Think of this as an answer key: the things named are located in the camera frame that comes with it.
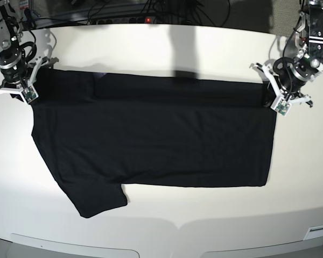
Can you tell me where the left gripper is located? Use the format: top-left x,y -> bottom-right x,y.
250,58 -> 317,108

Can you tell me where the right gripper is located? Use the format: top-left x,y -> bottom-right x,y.
0,52 -> 59,101

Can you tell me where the black T-shirt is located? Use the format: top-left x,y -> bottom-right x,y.
32,68 -> 276,218

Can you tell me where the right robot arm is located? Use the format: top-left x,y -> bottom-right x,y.
0,1 -> 54,104

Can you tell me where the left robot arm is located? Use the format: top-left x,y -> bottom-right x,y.
253,1 -> 323,116

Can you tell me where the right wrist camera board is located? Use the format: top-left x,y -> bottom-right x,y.
22,85 -> 39,104

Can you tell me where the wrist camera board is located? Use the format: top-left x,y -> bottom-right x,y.
22,85 -> 39,104
270,98 -> 292,116

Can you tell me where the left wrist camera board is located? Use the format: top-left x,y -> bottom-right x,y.
270,98 -> 292,116

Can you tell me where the black power strip red switch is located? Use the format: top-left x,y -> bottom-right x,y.
91,16 -> 153,25

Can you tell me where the bundle of black cables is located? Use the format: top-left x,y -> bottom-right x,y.
86,0 -> 232,26

